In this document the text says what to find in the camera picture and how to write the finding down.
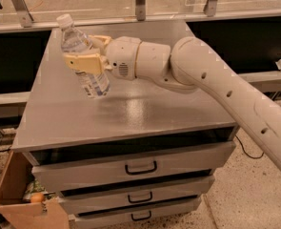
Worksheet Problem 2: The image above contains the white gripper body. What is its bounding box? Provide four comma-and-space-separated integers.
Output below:
106, 36, 141, 80

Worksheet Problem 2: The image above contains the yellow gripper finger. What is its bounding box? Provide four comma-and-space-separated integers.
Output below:
90, 35, 112, 49
63, 53, 105, 74

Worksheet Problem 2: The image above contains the clear plastic water bottle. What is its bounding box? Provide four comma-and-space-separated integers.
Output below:
57, 14, 110, 97

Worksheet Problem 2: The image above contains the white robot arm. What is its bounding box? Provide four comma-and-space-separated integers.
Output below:
63, 35, 281, 171

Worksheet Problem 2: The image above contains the grey drawer cabinet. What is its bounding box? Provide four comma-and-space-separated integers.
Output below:
11, 20, 251, 229

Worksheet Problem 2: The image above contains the top grey drawer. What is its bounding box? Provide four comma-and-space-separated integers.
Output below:
32, 141, 235, 192

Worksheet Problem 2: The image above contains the grey drawer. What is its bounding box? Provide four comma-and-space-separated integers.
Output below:
75, 197, 201, 229
59, 176, 214, 214
32, 141, 235, 192

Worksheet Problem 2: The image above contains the green packet in box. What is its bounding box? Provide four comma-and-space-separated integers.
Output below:
23, 179, 47, 201

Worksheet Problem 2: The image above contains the middle grey drawer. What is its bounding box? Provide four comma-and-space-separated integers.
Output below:
59, 176, 214, 214

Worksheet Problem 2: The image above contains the orange fruit in box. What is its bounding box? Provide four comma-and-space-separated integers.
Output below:
30, 193, 45, 203

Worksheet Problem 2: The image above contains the bottom grey drawer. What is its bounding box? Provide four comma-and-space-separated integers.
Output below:
75, 197, 201, 229

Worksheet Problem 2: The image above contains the cardboard box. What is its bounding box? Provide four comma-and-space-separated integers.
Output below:
0, 151, 70, 229

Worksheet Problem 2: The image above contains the metal railing frame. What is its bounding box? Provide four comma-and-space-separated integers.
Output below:
0, 0, 281, 33

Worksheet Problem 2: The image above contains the black floor cable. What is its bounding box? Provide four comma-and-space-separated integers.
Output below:
234, 135, 266, 160

